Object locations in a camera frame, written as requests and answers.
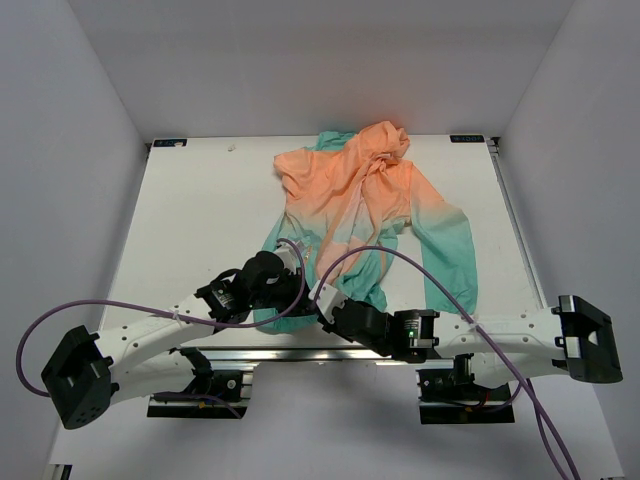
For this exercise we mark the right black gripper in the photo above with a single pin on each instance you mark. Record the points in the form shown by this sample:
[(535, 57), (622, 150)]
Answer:
[(332, 327)]

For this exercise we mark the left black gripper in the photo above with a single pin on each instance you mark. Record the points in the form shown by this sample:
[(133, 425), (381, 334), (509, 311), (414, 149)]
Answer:
[(293, 280)]

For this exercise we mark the orange and teal jacket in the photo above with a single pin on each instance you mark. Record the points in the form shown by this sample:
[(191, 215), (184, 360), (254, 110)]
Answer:
[(347, 200)]

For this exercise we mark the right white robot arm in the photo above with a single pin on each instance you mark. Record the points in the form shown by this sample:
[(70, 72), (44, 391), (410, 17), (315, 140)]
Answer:
[(574, 338)]

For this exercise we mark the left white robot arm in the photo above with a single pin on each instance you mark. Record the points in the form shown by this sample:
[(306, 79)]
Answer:
[(90, 371)]

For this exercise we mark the left blue table label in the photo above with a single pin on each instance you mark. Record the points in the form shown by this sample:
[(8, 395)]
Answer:
[(169, 143)]

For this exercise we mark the blue table label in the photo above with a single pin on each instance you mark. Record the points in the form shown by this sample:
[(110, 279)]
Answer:
[(169, 143), (467, 138)]

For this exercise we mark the right blue table label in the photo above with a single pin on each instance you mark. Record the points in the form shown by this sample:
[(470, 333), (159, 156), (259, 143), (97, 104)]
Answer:
[(467, 138)]

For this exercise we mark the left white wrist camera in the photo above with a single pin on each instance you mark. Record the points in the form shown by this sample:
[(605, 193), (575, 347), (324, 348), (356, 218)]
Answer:
[(289, 255)]

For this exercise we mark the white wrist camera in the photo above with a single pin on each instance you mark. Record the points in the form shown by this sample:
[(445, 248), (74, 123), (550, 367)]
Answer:
[(326, 299), (289, 255)]

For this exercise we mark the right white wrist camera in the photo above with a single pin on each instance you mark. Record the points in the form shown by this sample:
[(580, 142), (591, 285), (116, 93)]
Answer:
[(326, 299)]

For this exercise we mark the aluminium table front rail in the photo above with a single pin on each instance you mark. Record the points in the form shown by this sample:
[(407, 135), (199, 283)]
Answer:
[(291, 354)]

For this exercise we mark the aluminium table rail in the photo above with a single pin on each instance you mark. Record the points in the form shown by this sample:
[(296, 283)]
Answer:
[(291, 354), (493, 145)]

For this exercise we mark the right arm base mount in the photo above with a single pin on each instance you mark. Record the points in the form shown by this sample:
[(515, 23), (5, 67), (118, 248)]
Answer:
[(449, 396)]

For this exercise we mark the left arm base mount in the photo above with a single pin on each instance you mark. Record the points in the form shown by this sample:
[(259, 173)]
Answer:
[(211, 389)]

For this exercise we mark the aluminium table right rail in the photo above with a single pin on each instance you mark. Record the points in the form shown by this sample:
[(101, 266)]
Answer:
[(493, 145)]

